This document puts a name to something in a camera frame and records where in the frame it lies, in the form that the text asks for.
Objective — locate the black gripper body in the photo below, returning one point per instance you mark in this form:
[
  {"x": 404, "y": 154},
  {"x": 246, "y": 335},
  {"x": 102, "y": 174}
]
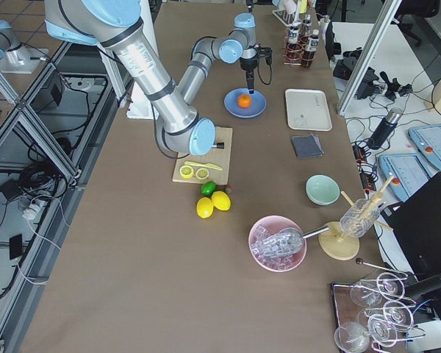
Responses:
[{"x": 248, "y": 65}]

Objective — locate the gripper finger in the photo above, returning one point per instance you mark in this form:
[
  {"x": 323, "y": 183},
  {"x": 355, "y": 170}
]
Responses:
[{"x": 250, "y": 82}]

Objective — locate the orange fruit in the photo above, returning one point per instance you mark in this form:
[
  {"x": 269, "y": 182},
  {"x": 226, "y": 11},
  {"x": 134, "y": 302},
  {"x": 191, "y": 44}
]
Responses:
[{"x": 244, "y": 101}]

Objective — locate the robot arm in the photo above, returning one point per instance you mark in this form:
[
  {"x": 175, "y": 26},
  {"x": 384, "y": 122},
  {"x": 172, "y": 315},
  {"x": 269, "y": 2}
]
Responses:
[{"x": 118, "y": 26}]

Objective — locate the blue round plate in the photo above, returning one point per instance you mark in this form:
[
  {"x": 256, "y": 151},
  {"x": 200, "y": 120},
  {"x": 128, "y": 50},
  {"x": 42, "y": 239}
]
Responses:
[{"x": 258, "y": 105}]

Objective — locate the tea bottle back left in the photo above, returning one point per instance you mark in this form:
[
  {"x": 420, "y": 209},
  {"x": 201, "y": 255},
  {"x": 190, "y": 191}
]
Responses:
[{"x": 292, "y": 50}]

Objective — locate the tea bottle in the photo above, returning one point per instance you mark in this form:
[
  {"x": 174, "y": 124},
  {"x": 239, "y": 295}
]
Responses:
[
  {"x": 310, "y": 49},
  {"x": 306, "y": 26},
  {"x": 292, "y": 50}
]

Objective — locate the tea bottle front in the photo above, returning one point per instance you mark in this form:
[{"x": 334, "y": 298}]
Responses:
[{"x": 310, "y": 49}]

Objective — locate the white cup rack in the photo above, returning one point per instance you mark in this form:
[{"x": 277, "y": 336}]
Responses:
[{"x": 288, "y": 19}]

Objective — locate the cream rabbit tray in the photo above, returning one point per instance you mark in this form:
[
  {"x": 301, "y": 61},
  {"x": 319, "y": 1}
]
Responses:
[{"x": 307, "y": 110}]

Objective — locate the tea bottle back right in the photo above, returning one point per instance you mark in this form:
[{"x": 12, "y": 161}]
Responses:
[{"x": 306, "y": 26}]

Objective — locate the pink cup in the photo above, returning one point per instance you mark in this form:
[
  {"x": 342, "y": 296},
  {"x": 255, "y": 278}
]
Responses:
[{"x": 290, "y": 6}]

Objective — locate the wooden cutting board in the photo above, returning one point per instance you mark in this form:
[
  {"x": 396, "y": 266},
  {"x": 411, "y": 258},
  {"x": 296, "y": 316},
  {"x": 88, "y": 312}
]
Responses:
[{"x": 219, "y": 157}]

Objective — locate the grey folded cloth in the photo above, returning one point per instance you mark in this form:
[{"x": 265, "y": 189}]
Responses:
[{"x": 307, "y": 146}]

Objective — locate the yellow plastic knife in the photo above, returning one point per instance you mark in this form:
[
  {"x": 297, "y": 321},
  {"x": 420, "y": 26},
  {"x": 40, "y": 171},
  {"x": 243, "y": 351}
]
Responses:
[{"x": 204, "y": 165}]

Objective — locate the lemon half lower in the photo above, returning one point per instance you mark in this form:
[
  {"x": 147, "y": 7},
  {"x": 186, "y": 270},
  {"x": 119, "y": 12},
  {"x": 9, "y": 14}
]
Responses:
[{"x": 202, "y": 173}]

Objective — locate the lemon half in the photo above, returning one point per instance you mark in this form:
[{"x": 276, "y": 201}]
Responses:
[
  {"x": 186, "y": 172},
  {"x": 202, "y": 173}
]

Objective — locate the lemon half upper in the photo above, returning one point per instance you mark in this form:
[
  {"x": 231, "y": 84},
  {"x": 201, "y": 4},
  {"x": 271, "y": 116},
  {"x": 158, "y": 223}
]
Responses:
[{"x": 186, "y": 172}]

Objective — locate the small red strawberry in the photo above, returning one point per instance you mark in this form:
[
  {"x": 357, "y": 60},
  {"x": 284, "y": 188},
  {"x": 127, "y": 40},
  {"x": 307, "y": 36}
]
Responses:
[{"x": 228, "y": 190}]

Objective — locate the green lime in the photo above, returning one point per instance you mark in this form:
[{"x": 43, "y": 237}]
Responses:
[{"x": 208, "y": 188}]

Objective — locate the yellow lemon upper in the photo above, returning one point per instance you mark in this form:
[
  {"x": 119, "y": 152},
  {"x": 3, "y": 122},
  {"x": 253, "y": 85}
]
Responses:
[{"x": 221, "y": 200}]

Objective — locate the yellow lemon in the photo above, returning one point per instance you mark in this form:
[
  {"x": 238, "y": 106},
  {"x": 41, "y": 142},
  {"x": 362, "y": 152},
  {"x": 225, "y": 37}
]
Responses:
[
  {"x": 221, "y": 200},
  {"x": 204, "y": 207}
]

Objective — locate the green bowl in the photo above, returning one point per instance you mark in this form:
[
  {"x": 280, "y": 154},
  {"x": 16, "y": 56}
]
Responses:
[{"x": 322, "y": 190}]

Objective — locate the yellow lemon lower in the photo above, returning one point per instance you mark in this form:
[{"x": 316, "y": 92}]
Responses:
[{"x": 204, "y": 207}]

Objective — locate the black thermos bottle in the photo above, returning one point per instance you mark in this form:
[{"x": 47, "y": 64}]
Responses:
[{"x": 388, "y": 123}]

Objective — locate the pink bowl with ice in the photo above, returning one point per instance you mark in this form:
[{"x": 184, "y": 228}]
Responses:
[{"x": 260, "y": 240}]

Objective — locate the metal ice scoop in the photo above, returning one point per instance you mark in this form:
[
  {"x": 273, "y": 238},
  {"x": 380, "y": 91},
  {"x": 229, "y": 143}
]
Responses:
[{"x": 297, "y": 235}]

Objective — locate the glass cup on stand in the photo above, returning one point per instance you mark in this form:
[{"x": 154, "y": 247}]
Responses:
[{"x": 358, "y": 219}]

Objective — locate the teach pendant near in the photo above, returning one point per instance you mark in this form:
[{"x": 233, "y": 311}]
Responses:
[{"x": 409, "y": 173}]

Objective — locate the teach pendant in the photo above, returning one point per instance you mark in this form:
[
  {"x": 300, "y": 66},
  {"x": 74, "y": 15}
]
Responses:
[
  {"x": 409, "y": 173},
  {"x": 427, "y": 139}
]

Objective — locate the wooden cup tree stand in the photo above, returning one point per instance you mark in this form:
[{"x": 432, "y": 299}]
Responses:
[{"x": 335, "y": 242}]

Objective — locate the teach pendant far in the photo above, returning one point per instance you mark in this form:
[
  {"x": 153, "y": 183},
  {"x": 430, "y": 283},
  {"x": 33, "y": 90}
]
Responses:
[{"x": 427, "y": 139}]

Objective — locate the wine glass rack tray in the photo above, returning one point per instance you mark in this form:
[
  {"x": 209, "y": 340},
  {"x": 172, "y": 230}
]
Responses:
[{"x": 374, "y": 314}]

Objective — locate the copper wire bottle rack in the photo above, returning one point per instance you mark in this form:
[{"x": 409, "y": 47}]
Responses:
[{"x": 301, "y": 43}]

